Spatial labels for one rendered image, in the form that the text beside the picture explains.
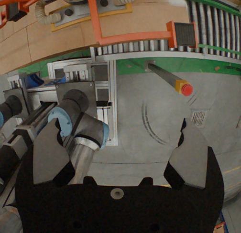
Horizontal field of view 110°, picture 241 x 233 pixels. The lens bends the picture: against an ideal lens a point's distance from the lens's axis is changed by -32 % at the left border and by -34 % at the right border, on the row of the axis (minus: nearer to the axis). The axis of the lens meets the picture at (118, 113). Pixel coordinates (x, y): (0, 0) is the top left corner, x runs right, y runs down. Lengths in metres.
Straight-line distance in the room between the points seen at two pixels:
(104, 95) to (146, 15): 1.09
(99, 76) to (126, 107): 0.63
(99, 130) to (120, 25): 0.53
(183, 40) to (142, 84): 1.37
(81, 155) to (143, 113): 1.53
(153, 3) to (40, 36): 1.02
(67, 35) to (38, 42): 0.33
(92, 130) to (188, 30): 0.48
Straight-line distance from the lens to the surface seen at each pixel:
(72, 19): 0.55
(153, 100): 1.83
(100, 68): 1.46
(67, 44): 1.20
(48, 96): 0.88
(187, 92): 0.72
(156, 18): 0.73
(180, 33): 0.41
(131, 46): 1.09
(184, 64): 1.85
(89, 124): 0.50
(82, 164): 0.46
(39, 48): 1.35
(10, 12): 0.60
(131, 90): 1.72
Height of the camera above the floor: 1.64
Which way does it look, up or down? 62 degrees down
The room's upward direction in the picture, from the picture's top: 176 degrees counter-clockwise
